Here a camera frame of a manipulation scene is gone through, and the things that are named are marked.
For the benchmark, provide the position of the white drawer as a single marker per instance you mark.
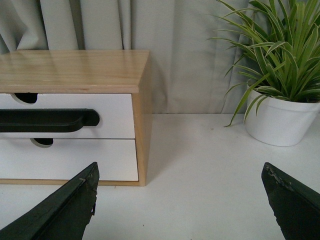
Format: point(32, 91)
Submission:
point(20, 158)
point(115, 111)

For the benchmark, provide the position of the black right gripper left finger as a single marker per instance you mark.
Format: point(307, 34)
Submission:
point(63, 215)

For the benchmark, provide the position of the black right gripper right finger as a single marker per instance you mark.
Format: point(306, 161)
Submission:
point(296, 206)

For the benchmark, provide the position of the green spider plant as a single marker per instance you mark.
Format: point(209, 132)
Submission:
point(280, 54)

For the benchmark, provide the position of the wooden drawer cabinet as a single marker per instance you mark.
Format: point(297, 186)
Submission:
point(27, 73)

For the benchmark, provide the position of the white plant pot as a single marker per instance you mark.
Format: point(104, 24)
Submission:
point(278, 122)

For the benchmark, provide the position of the grey curtain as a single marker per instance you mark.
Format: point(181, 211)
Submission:
point(190, 68)

